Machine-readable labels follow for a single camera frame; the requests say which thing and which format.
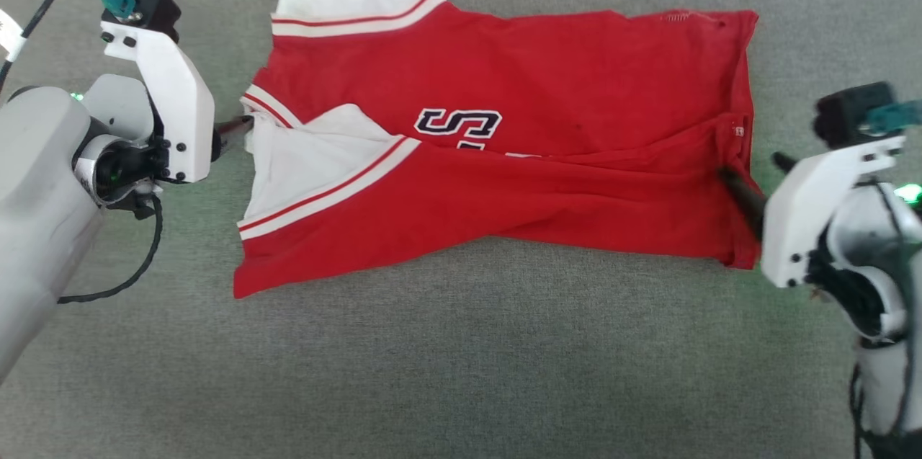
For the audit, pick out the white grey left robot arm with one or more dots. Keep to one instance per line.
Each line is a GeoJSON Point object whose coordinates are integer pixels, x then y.
{"type": "Point", "coordinates": [36, 178]}

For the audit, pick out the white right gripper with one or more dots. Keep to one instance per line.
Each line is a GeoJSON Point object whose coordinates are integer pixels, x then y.
{"type": "Point", "coordinates": [792, 221]}

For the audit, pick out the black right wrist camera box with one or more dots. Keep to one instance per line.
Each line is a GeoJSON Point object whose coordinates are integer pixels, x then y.
{"type": "Point", "coordinates": [846, 113]}

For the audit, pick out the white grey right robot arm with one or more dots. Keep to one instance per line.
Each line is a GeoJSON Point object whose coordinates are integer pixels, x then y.
{"type": "Point", "coordinates": [886, 380]}

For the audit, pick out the red and white basketball jersey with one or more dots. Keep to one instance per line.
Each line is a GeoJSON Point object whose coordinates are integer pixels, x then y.
{"type": "Point", "coordinates": [504, 70]}

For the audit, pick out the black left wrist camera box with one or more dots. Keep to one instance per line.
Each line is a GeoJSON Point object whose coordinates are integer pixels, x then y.
{"type": "Point", "coordinates": [151, 5]}

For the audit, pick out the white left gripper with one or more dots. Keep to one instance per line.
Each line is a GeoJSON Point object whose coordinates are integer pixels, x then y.
{"type": "Point", "coordinates": [180, 113]}

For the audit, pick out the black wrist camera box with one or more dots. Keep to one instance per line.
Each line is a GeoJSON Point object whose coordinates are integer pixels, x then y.
{"type": "Point", "coordinates": [151, 5]}
{"type": "Point", "coordinates": [846, 113]}

